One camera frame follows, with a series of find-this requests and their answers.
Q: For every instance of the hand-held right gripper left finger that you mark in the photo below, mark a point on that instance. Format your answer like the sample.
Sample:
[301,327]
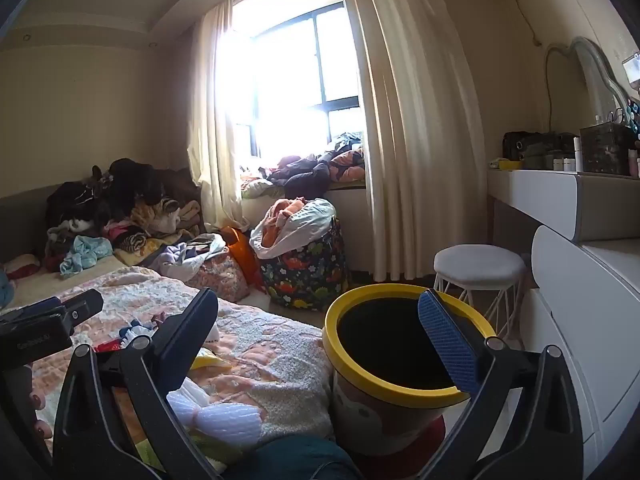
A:
[185,345]

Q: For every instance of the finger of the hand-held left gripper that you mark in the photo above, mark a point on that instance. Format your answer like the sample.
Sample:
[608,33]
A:
[30,310]
[80,306]

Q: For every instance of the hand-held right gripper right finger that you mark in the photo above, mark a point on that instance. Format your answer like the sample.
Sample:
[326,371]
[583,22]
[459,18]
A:
[447,340]

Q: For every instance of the yellow rimmed trash bin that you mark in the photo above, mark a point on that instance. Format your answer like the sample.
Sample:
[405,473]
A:
[370,425]

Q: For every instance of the person's left hand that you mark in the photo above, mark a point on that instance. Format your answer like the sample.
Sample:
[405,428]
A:
[39,401]

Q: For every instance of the yellow wrapper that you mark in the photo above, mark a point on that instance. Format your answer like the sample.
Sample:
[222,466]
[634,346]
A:
[210,362]

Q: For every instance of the blue floral cloth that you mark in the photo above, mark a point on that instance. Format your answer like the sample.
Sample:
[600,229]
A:
[5,290]

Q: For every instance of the light blue garment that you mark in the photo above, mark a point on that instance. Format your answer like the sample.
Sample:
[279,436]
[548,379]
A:
[85,255]

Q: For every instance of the blue and white wrapper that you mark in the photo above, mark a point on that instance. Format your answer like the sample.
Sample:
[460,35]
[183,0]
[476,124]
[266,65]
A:
[132,334]

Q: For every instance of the pink and white quilt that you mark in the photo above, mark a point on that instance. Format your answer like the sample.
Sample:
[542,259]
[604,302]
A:
[260,350]

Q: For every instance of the white and lavender garment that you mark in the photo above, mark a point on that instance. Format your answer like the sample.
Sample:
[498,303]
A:
[190,255]

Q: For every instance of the grey bed headboard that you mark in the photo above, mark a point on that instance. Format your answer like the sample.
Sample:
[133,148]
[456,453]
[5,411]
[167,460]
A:
[25,220]

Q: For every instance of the orange bag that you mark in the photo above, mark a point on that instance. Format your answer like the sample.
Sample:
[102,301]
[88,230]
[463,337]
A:
[240,250]

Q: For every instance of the pile of mixed clothes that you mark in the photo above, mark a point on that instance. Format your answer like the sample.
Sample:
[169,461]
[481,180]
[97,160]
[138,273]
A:
[125,195]

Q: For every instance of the dinosaur print laundry bag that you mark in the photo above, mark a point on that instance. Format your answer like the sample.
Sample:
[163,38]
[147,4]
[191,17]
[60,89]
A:
[305,275]

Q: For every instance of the white curved drawer cabinet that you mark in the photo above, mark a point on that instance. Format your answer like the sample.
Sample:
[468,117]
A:
[590,310]

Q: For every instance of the white and orange laundry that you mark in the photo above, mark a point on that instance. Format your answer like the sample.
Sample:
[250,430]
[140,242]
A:
[295,220]

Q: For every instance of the white dressing table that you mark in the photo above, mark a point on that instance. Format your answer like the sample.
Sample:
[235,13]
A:
[540,195]

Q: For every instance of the yellow flat item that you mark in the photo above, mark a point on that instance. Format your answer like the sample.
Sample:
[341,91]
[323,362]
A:
[507,164]

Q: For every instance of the cream curtain with wide folds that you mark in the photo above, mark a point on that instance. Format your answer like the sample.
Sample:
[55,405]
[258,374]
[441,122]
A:
[410,135]

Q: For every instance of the cream sheer curtain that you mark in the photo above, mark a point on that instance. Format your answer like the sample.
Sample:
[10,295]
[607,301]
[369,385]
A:
[215,135]

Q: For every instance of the clothes heap on window seat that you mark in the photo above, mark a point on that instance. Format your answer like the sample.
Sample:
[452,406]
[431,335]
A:
[310,165]

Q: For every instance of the white slim bottle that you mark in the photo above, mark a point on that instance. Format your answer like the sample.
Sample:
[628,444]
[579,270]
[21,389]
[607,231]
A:
[578,155]

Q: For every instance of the dark cosmetics organizer box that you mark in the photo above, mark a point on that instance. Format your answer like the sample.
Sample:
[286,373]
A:
[607,150]

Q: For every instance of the pink bottle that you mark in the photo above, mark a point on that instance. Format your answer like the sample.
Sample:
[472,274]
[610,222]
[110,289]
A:
[634,162]

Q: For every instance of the black framed window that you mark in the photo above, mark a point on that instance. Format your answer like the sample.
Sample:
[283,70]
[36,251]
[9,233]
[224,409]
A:
[300,85]

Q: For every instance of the wavy framed mirror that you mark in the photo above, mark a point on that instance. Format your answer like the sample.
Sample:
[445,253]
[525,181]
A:
[595,75]

